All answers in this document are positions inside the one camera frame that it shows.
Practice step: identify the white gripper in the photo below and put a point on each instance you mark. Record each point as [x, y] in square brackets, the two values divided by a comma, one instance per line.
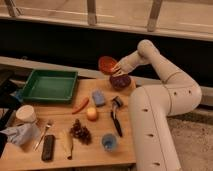
[126, 64]

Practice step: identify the orange bowl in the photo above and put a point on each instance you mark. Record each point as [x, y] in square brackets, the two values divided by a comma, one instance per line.
[105, 64]

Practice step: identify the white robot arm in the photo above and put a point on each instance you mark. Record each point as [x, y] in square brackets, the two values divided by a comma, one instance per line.
[151, 105]

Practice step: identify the purple bowl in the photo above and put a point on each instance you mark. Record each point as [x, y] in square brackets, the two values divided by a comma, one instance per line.
[120, 82]

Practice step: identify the blue sponge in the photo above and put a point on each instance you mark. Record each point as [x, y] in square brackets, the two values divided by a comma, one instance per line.
[98, 98]

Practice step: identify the yellow round fruit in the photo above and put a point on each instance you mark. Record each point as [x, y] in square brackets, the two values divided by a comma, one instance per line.
[92, 114]

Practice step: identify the small blue cup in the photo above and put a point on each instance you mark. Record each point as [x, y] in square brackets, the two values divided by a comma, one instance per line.
[109, 142]

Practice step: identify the dark grape bunch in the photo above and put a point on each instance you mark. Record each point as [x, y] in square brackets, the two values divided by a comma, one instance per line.
[81, 132]

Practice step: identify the green plastic tray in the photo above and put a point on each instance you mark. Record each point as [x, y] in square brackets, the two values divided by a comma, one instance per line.
[50, 86]

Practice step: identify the yellow corn cob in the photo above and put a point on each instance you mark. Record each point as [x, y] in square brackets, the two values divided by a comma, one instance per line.
[67, 143]

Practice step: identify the white cup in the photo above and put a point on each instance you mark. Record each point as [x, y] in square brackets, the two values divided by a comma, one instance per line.
[26, 113]

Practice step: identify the black rectangular remote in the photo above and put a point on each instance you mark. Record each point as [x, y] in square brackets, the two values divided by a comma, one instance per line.
[48, 148]

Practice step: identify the metal fork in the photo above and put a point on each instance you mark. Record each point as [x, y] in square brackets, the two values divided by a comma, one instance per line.
[47, 127]

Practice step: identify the light blue cloth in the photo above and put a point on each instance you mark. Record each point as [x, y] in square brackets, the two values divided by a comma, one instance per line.
[21, 134]

